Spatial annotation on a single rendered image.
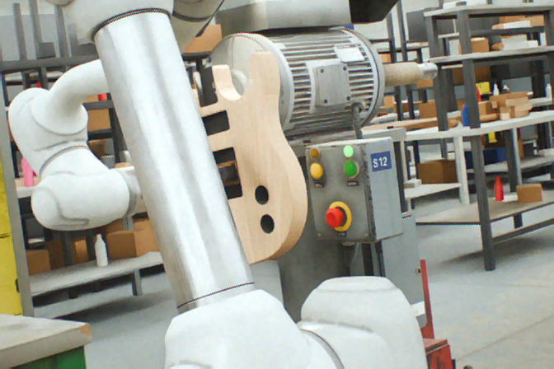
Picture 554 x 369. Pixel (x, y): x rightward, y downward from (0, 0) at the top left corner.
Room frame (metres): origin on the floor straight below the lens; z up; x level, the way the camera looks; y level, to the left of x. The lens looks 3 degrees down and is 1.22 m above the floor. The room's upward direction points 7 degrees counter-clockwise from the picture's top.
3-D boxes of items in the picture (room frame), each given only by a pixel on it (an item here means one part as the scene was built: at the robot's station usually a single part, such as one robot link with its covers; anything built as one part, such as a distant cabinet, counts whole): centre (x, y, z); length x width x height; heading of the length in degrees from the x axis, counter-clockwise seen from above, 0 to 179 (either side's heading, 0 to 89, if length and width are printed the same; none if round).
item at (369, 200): (2.18, -0.18, 0.99); 0.24 x 0.21 x 0.26; 136
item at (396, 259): (2.36, -0.22, 0.93); 0.15 x 0.10 x 0.55; 136
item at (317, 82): (2.41, -0.07, 1.25); 0.41 x 0.27 x 0.26; 136
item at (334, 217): (2.08, -0.11, 0.97); 0.04 x 0.04 x 0.04; 46
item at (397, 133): (2.46, -0.11, 1.11); 0.36 x 0.24 x 0.04; 136
